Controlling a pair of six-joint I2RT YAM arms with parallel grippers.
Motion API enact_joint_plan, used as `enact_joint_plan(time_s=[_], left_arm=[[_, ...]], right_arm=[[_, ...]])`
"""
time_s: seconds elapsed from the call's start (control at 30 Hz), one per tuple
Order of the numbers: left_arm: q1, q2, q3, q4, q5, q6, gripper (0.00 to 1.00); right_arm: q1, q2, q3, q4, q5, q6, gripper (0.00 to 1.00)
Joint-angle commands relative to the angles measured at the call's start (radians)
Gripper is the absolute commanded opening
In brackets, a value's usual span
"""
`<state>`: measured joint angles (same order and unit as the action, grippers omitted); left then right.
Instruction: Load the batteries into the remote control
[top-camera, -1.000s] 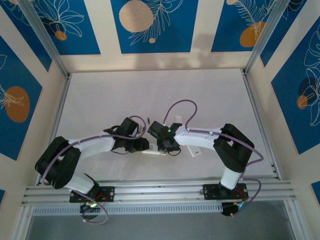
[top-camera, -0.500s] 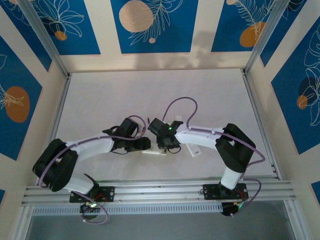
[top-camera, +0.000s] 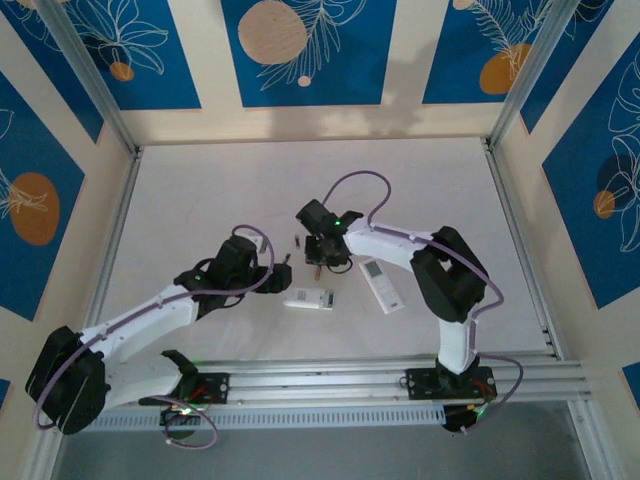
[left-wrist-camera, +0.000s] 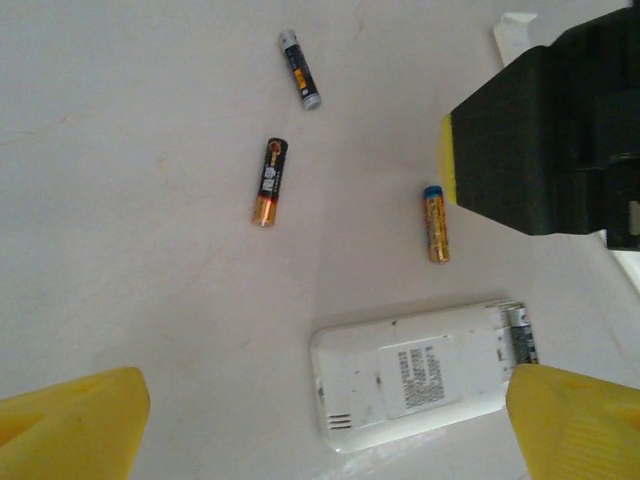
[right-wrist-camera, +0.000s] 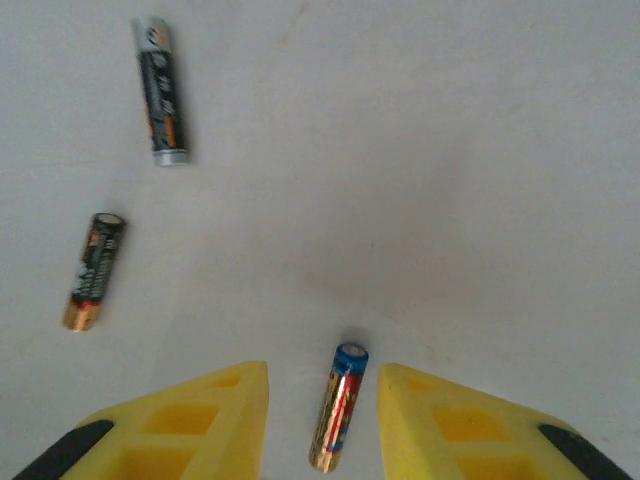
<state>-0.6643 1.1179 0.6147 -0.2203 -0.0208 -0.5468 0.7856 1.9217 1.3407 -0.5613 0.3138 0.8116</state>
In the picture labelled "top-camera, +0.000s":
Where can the short white remote control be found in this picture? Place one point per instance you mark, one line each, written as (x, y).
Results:
(312, 300)

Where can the long white remote control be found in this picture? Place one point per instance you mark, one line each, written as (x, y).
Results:
(385, 292)

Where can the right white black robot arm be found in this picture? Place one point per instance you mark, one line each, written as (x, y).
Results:
(390, 242)

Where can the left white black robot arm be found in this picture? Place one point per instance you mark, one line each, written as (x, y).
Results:
(140, 320)

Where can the black controller box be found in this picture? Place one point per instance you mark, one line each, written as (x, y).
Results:
(457, 420)
(175, 425)

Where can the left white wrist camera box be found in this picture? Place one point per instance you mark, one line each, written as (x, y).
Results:
(258, 244)

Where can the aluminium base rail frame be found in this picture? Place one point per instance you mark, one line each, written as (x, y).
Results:
(325, 375)

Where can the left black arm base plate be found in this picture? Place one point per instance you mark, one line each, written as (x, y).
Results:
(215, 387)

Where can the aluminium side rail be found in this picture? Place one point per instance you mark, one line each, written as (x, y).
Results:
(120, 210)
(497, 175)

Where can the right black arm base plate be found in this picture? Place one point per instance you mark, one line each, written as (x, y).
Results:
(420, 384)

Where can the aluminium frame post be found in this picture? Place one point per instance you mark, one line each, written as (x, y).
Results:
(90, 75)
(530, 75)

